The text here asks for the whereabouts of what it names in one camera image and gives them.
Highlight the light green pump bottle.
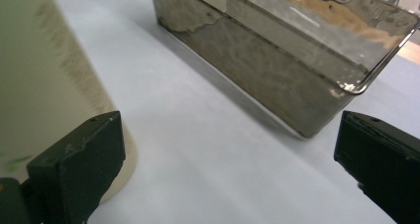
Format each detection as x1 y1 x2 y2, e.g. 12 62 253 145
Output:
0 0 138 203

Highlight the clear grey storage bin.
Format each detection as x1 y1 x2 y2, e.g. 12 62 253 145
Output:
150 0 420 139

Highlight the wooden table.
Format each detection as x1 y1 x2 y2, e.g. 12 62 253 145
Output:
395 40 420 65

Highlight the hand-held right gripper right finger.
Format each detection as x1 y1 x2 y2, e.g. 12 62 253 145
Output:
333 110 420 224

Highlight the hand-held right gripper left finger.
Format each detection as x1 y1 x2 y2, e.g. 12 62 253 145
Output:
26 110 127 224

